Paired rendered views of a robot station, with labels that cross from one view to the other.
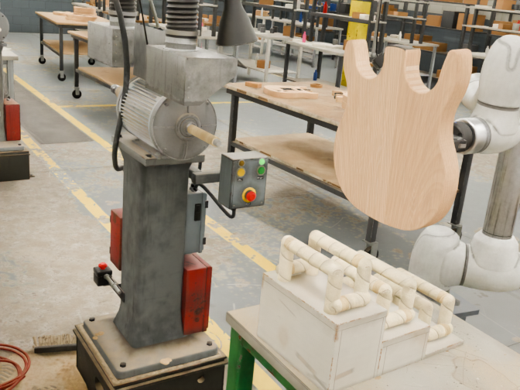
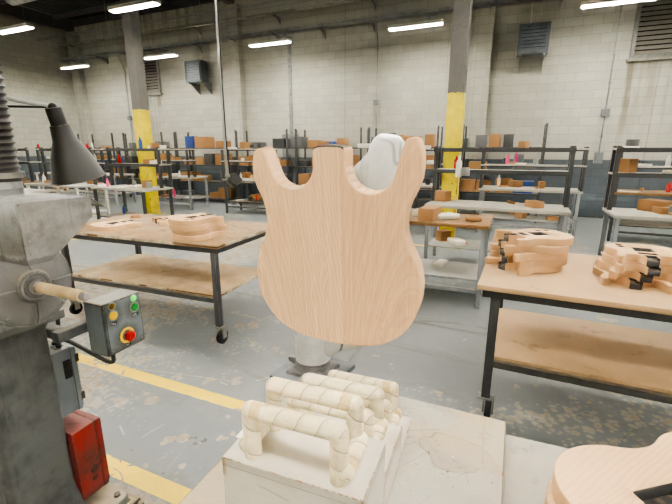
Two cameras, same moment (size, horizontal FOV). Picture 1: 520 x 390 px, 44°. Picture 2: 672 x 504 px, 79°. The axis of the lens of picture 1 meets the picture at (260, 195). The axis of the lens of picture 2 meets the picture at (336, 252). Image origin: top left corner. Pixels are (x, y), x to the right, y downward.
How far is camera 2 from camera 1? 0.77 m
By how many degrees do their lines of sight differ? 32
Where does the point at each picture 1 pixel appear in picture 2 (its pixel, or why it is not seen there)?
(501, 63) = (388, 159)
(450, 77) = (413, 170)
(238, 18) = (76, 152)
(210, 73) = (57, 219)
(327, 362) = not seen: outside the picture
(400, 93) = (343, 198)
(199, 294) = (91, 451)
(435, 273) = (321, 349)
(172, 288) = (56, 461)
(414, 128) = (369, 235)
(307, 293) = (294, 464)
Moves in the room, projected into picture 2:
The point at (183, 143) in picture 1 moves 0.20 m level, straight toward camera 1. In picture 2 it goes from (32, 306) to (39, 328)
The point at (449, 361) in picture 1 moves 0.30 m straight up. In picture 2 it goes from (419, 448) to (426, 337)
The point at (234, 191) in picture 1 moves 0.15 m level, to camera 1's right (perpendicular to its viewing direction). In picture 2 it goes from (110, 337) to (156, 327)
